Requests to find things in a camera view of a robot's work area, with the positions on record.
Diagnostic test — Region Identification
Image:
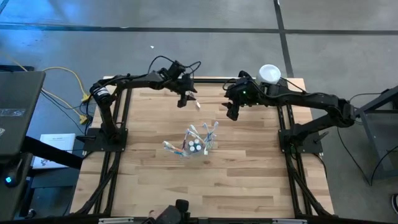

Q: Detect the black handheld device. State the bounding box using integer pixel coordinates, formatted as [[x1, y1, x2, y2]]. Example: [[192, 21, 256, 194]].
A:
[[141, 198, 191, 224]]

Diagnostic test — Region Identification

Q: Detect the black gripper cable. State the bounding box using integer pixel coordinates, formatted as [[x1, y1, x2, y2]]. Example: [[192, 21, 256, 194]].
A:
[[221, 77, 241, 91], [147, 55, 202, 80]]

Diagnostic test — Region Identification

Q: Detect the black diagonal beam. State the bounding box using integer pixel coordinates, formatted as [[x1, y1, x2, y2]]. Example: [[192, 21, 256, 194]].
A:
[[21, 135, 84, 170]]

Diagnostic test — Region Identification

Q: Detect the yellow extension cable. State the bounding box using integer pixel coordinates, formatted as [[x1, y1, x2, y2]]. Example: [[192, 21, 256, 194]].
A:
[[42, 66, 94, 103]]

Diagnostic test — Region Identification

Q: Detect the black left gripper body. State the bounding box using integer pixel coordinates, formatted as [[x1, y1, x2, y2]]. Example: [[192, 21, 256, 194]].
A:
[[167, 73, 198, 109]]

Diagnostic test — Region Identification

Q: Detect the clear plastic strip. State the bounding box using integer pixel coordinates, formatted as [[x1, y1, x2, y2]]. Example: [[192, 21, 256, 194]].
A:
[[0, 108, 27, 118]]

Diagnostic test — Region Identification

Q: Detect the black desk top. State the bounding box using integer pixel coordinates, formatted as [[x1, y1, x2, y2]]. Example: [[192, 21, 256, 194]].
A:
[[0, 70, 47, 156]]

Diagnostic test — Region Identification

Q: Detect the green wipes canister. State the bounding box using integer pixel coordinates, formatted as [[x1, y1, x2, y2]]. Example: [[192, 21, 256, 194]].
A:
[[254, 63, 282, 86]]

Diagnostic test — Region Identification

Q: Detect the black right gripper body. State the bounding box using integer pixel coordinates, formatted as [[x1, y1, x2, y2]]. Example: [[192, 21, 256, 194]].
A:
[[224, 77, 265, 121]]

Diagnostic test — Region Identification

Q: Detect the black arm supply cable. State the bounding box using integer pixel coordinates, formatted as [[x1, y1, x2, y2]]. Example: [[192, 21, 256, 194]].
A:
[[281, 77, 307, 94]]

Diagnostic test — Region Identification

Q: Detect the tan extension cable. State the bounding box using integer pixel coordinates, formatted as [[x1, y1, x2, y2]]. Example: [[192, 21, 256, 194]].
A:
[[0, 50, 91, 126]]

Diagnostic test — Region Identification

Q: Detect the silver bracket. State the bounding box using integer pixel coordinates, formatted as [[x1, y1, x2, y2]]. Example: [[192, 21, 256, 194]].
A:
[[272, 218, 308, 224], [98, 217, 135, 224]]

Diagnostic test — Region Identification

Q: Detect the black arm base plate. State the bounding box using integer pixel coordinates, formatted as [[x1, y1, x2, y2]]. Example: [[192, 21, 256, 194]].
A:
[[278, 128, 325, 155], [83, 126, 129, 153]]

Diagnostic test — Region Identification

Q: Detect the black desk frame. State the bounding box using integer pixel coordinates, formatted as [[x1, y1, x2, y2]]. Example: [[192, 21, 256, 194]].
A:
[[354, 85, 398, 184]]

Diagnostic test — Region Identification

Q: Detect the black floor cable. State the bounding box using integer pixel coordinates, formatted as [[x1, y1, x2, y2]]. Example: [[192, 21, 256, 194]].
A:
[[337, 92, 398, 187]]

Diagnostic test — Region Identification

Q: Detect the white booklet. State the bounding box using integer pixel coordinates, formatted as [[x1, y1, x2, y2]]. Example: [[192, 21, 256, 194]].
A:
[[32, 133, 77, 170]]

